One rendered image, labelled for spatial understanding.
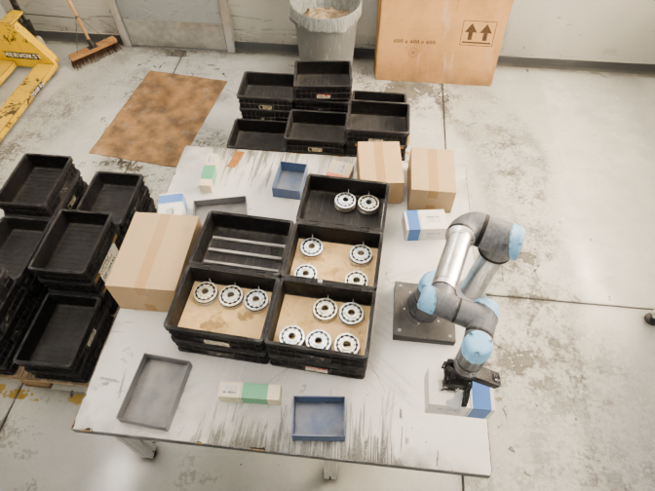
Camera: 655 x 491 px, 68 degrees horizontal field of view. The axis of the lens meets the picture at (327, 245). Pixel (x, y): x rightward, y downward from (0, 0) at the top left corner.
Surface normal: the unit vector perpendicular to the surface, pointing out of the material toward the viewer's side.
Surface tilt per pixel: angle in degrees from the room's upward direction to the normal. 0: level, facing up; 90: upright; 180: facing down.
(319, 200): 0
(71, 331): 0
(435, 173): 0
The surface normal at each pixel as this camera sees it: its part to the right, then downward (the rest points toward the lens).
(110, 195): 0.00, -0.58
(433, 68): -0.10, 0.59
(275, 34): -0.11, 0.80
